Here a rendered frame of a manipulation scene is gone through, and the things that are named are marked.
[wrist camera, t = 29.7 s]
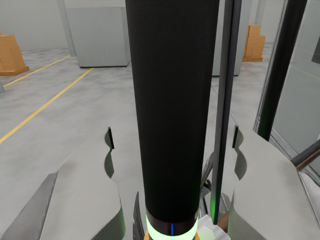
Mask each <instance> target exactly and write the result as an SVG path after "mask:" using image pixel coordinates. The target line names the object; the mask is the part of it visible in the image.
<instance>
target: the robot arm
mask: <svg viewBox="0 0 320 240"><path fill-rule="evenodd" d="M232 148H234V149H235V151H236V153H237V154H238V155H237V160H236V165H235V169H234V171H235V173H236V175H237V176H238V178H239V182H237V183H236V184H235V187H234V192H233V196H232V200H231V205H230V211H229V221H228V235H229V237H230V238H231V240H320V186H319V185H318V184H317V183H316V181H315V180H314V179H313V178H312V177H311V176H310V175H309V174H308V173H304V172H299V170H298V169H297V168H296V167H295V166H294V165H293V164H292V163H291V161H290V160H289V159H288V158H287V157H286V156H284V155H283V154H282V153H281V152H280V151H279V150H278V149H277V148H275V147H274V146H273V145H271V144H270V143H269V142H267V141H266V140H265V139H264V138H262V137H261V136H259V135H258V134H257V133H255V132H254V131H252V130H251V129H250V128H248V127H247V126H245V125H235V127H234V133H233V143H232ZM112 149H114V144H113V138H112V133H111V128H110V127H107V126H104V127H101V128H100V129H99V130H98V131H96V132H95V133H94V134H93V135H92V136H90V137H89V138H88V139H87V140H86V141H84V142H83V143H82V144H81V145H80V146H78V147H77V148H76V150H74V151H73V152H72V153H71V154H70V155H69V156H68V157H67V158H66V160H65V161H64V162H63V163H62V164H61V166H60V167H59V168H58V170H57V171H56V172H55V173H51V174H49V175H48V176H47V177H46V179H45V180H44V181H43V183H42V184H41V185H40V186H39V188H38V189H37V190H36V192H35V193H34V194H33V196H32V197H31V198H30V200H29V201H28V202H27V204H26V205H25V206H24V208H23V209H22V210H21V212H20V213H19V214H18V216H17V217H16V218H15V220H14V221H13V222H12V224H11V225H10V226H9V227H8V229H7V230H6V231H5V233H4V234H3V236H2V237H1V239H0V240H122V239H123V238H124V236H125V233H126V227H125V221H124V216H123V210H122V205H121V201H120V194H119V189H118V185H117V184H116V183H115V182H114V181H112V180H111V177H112V175H113V173H114V167H113V162H112V157H111V152H112Z"/></svg>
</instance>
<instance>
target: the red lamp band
mask: <svg viewBox="0 0 320 240"><path fill-rule="evenodd" d="M145 208H146V216H147V219H148V221H149V223H150V225H151V226H152V227H153V228H154V229H155V230H157V231H158V232H160V233H163V234H166V235H180V234H183V233H185V232H187V231H189V230H190V229H191V228H192V227H193V226H194V225H195V223H196V221H197V218H198V213H199V205H198V208H197V210H196V212H195V213H194V214H193V215H192V216H191V217H190V218H188V219H187V220H184V221H181V222H175V223H171V222H165V221H161V220H159V219H157V218H156V217H154V216H153V215H152V214H151V213H150V212H149V210H148V208H147V206H146V202H145Z"/></svg>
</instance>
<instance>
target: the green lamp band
mask: <svg viewBox="0 0 320 240"><path fill-rule="evenodd" d="M197 222H198V220H197V221H196V223H195V225H194V227H193V228H192V229H191V230H190V231H189V232H187V233H185V234H183V235H180V236H175V237H171V236H166V235H162V234H160V233H158V232H157V231H156V230H154V228H153V227H152V226H151V225H150V223H149V221H148V219H147V226H148V231H149V233H150V235H151V237H152V238H153V239H154V240H192V238H193V237H194V235H195V233H196V230H197Z"/></svg>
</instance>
